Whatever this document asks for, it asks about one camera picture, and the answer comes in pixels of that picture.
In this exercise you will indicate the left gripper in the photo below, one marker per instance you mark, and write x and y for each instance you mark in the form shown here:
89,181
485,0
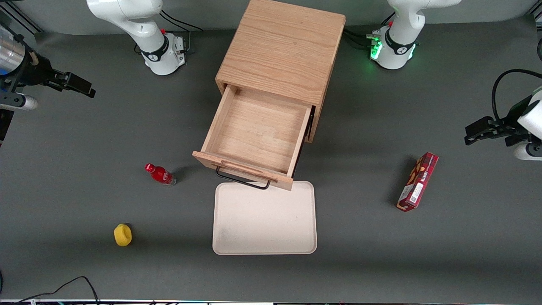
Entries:
504,127

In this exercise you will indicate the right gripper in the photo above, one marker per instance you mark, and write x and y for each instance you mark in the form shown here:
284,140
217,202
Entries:
37,74

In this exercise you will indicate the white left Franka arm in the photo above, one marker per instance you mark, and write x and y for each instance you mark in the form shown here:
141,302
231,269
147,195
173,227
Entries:
402,25

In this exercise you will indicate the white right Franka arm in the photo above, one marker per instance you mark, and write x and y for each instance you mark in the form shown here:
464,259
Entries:
144,25

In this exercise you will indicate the oak wooden drawer cabinet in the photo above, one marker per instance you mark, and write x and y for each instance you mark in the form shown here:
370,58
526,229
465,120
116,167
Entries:
283,46

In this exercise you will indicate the red snack box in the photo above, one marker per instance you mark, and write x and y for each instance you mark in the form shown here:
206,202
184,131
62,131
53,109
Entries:
417,182

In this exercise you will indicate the small red bottle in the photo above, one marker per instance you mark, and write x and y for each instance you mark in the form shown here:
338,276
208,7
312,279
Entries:
160,173

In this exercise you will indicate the cream rectangular tray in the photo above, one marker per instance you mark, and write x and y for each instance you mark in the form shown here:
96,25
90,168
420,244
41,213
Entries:
262,220

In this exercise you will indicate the black metal frame strut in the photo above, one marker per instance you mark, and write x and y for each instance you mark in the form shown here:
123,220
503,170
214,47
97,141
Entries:
25,17

